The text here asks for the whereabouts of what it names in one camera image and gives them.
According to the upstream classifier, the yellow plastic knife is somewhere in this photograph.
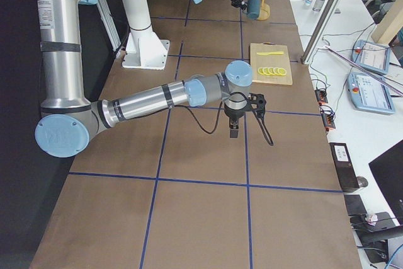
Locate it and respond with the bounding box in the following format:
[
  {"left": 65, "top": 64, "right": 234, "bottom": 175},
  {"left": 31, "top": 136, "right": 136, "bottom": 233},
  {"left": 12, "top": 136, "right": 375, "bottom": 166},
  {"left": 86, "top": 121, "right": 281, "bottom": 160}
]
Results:
[{"left": 256, "top": 51, "right": 284, "bottom": 56}]

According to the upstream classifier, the black box with label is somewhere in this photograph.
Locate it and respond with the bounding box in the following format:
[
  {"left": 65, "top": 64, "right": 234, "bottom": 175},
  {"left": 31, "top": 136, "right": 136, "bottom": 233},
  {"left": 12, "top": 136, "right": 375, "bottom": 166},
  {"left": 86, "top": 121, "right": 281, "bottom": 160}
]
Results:
[{"left": 329, "top": 142, "right": 360, "bottom": 193}]

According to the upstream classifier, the orange-black adapter near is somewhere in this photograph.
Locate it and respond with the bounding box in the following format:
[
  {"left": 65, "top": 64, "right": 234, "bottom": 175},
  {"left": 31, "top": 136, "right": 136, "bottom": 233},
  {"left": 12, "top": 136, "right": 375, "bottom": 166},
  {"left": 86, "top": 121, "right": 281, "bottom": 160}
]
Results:
[{"left": 319, "top": 105, "right": 336, "bottom": 132}]

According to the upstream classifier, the bamboo cutting board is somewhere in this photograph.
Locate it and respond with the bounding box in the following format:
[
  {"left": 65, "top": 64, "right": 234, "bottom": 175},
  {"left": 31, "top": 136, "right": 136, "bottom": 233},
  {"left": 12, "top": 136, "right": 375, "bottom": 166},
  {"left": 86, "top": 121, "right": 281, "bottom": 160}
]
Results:
[{"left": 249, "top": 43, "right": 293, "bottom": 86}]

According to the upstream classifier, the far teach pendant tablet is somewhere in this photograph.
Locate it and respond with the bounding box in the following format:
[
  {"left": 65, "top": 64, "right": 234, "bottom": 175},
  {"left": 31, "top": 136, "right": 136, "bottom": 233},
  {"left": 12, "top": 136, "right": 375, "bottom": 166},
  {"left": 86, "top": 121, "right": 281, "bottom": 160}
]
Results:
[{"left": 351, "top": 40, "right": 391, "bottom": 75}]

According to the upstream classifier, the teach pendant tablet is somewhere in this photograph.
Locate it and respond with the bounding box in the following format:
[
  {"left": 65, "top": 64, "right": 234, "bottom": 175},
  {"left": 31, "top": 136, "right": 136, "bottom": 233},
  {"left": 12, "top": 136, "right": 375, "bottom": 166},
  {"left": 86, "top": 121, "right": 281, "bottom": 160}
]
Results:
[
  {"left": 351, "top": 40, "right": 391, "bottom": 75},
  {"left": 348, "top": 72, "right": 395, "bottom": 115}
]

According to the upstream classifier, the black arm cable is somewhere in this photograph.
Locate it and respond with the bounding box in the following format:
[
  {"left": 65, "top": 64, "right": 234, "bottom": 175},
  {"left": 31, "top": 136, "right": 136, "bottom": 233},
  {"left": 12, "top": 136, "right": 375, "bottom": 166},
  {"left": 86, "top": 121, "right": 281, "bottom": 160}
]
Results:
[{"left": 173, "top": 91, "right": 275, "bottom": 147}]

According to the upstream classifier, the orange-black adapter far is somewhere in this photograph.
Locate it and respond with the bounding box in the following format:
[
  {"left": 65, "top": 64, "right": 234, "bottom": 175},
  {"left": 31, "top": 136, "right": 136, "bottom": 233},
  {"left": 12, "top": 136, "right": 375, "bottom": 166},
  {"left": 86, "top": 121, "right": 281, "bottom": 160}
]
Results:
[{"left": 314, "top": 88, "right": 328, "bottom": 105}]

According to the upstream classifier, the near teach pendant tablet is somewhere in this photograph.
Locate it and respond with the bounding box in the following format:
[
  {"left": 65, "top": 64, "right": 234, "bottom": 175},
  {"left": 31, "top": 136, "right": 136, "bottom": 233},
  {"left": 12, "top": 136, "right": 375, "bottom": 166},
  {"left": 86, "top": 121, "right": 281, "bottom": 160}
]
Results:
[{"left": 348, "top": 72, "right": 395, "bottom": 115}]

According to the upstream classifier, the orange-black adapter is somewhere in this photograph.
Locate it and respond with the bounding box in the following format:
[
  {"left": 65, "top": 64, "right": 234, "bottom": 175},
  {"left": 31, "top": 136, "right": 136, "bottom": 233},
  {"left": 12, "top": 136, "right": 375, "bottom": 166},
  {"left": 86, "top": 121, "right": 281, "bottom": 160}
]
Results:
[
  {"left": 319, "top": 105, "right": 336, "bottom": 132},
  {"left": 314, "top": 88, "right": 328, "bottom": 105}
]

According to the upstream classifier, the aluminium frame post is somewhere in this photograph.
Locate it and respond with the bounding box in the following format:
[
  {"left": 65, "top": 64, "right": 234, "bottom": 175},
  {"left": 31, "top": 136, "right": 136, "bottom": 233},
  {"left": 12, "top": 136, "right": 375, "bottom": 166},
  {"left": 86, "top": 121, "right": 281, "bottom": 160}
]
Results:
[{"left": 301, "top": 0, "right": 340, "bottom": 64}]

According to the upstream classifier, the black monitor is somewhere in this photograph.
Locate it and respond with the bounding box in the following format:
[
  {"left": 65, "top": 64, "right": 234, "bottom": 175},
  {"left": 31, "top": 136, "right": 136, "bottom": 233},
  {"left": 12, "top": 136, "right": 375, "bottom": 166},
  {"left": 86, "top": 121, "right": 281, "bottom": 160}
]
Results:
[{"left": 369, "top": 143, "right": 402, "bottom": 223}]

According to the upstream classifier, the teal mug yellow inside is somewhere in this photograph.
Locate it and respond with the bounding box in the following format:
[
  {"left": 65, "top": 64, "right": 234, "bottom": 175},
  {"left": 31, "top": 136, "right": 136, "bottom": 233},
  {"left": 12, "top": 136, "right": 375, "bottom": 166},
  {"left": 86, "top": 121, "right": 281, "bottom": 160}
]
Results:
[{"left": 246, "top": 0, "right": 261, "bottom": 20}]

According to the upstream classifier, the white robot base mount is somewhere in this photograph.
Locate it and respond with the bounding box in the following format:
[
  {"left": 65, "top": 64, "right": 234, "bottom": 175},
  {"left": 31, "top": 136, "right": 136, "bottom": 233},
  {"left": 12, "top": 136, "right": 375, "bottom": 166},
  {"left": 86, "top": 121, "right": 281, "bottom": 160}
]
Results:
[{"left": 122, "top": 0, "right": 170, "bottom": 70}]

